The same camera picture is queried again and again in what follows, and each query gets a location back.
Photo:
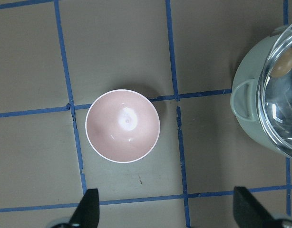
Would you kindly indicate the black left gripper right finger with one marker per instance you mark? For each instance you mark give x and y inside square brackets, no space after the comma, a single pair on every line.
[248,212]

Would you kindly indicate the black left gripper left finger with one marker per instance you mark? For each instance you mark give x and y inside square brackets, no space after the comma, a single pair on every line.
[86,214]

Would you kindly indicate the glass pot lid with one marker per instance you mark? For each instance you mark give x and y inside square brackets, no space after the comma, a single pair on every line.
[274,97]

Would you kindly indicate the beige egg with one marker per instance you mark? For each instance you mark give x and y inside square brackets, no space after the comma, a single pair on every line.
[283,64]

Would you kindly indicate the pale green pot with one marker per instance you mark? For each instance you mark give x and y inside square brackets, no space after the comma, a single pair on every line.
[244,89]

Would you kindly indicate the pink bowl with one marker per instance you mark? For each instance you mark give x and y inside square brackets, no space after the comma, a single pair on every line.
[122,126]

